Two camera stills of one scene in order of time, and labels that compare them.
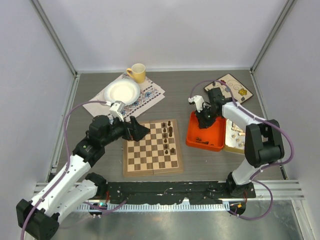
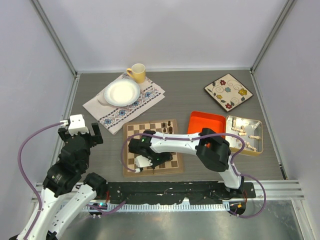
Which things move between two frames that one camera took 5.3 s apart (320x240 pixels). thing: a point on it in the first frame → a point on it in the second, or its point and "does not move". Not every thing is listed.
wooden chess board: x=158 y=152 does not move
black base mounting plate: x=158 y=192 does not move
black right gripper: x=203 y=123 → x=168 y=156
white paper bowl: x=124 y=90 does not move
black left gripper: x=133 y=130 → x=97 y=138
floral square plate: x=240 y=93 does not move
